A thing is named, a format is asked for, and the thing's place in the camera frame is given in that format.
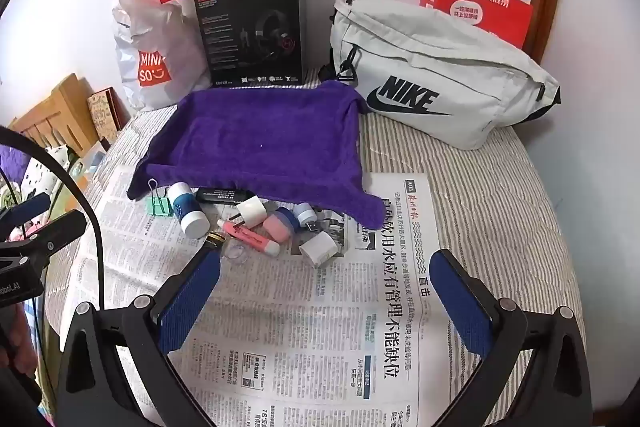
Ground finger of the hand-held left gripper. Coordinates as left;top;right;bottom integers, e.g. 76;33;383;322
17;209;87;259
0;193;51;237

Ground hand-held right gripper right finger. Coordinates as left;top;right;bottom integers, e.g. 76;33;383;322
429;248;601;427

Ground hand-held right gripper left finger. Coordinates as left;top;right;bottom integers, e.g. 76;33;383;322
55;247;223;427

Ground white bottle blue label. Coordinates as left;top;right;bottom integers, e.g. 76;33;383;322
166;183;211;238

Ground green binder clip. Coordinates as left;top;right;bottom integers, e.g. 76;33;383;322
144;178;173;216

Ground white round plug adapter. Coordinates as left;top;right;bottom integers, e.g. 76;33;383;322
229;198;271;229

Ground black lighter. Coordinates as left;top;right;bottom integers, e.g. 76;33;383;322
196;188;256;206

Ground small white usb light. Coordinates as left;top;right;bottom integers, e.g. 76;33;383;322
292;202;318;232

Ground person's left hand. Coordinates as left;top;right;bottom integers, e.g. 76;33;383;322
0;304;38;360

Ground white dotted cloth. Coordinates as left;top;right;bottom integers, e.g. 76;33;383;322
0;142;91;228

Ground pink highlighter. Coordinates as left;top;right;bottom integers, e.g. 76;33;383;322
216;218;281;257

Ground striped bed sheet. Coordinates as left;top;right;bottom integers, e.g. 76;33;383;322
37;67;601;427

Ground wooden headboard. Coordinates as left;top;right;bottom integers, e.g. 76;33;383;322
7;73;101;152

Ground brown book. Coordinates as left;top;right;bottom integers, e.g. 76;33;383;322
86;88;121;145

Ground newspaper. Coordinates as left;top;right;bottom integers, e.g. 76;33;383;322
75;159;446;427

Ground white cube charger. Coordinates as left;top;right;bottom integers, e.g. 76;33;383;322
299;232;342;267

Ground purple towel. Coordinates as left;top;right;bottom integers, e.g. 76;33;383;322
126;79;383;230

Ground white plastic shopping bag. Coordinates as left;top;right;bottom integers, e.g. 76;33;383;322
111;0;213;112

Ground grey waist bag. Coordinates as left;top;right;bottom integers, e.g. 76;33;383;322
320;0;562;151

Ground black headset box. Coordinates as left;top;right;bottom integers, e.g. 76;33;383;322
194;0;307;85

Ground black cable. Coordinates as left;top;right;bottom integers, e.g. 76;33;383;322
0;125;107;313

